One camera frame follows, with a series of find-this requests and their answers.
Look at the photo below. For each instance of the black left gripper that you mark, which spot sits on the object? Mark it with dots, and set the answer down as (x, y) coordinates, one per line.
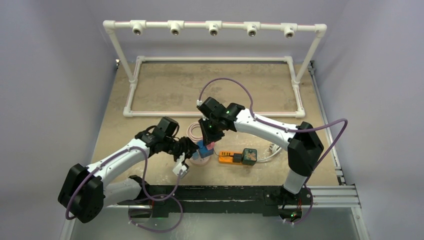
(188, 147)

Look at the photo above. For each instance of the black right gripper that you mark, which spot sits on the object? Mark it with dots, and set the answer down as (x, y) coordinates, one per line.
(208, 135)

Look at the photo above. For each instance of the pink small charger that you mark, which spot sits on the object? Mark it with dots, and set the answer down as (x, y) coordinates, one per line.
(210, 146)

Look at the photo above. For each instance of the blue cube socket adapter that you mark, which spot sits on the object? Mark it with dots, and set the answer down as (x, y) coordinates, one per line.
(203, 151)

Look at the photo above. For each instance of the pink round socket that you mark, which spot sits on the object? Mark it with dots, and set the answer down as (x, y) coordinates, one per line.
(200, 161)

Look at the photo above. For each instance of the dark green cube plug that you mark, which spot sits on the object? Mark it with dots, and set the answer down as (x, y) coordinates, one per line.
(249, 156)

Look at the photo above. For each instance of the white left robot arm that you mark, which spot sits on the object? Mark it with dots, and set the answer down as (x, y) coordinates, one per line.
(87, 189)

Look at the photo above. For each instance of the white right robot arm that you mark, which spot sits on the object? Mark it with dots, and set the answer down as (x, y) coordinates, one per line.
(302, 144)

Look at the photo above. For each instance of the orange power strip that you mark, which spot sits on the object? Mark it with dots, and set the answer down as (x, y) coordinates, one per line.
(227, 157)

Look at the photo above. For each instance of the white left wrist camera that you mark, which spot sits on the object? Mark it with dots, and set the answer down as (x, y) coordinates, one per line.
(180, 168)

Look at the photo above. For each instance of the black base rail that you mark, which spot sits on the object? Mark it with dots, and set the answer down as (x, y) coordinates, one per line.
(267, 200)

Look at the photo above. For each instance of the white PVC pipe frame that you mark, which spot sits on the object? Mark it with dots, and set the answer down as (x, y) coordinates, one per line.
(171, 86)

